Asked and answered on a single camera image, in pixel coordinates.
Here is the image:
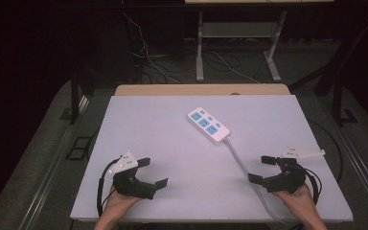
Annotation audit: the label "white floor cable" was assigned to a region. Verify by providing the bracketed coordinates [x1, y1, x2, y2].
[122, 11, 181, 84]
[211, 51, 261, 84]

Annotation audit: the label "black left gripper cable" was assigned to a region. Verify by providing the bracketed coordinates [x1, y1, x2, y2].
[96, 157, 123, 219]

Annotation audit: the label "person's right hand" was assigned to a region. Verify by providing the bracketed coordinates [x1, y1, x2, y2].
[274, 183, 317, 219]

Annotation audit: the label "black floor cable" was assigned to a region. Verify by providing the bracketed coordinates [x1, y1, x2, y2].
[306, 119, 345, 185]

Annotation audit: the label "grey power strip cable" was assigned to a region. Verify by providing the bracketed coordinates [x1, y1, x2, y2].
[224, 137, 290, 225]

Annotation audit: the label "black floor bracket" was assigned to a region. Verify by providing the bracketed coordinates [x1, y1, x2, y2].
[65, 136, 94, 161]

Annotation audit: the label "grey metal desk frame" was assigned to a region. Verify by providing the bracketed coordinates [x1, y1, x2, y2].
[195, 10, 288, 83]

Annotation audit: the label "aluminium floor rail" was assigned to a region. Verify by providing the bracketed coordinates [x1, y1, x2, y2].
[18, 95, 91, 230]
[331, 124, 368, 219]

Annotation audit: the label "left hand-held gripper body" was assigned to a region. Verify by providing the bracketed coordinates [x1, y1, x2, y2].
[108, 150, 157, 200]

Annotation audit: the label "black metal stand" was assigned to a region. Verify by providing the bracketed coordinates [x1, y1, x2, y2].
[287, 18, 368, 127]
[69, 68, 92, 126]

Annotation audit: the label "person's left hand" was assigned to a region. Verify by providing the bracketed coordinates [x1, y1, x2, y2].
[103, 186, 142, 215]

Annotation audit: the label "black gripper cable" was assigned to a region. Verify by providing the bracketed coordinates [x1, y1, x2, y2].
[96, 157, 123, 219]
[302, 167, 323, 205]

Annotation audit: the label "white power strip blue sockets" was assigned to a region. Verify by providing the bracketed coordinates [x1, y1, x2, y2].
[187, 106, 231, 147]

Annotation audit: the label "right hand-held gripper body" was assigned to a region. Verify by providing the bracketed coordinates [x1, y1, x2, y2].
[263, 146, 326, 194]

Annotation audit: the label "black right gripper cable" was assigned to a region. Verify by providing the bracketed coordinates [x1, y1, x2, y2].
[302, 167, 323, 205]

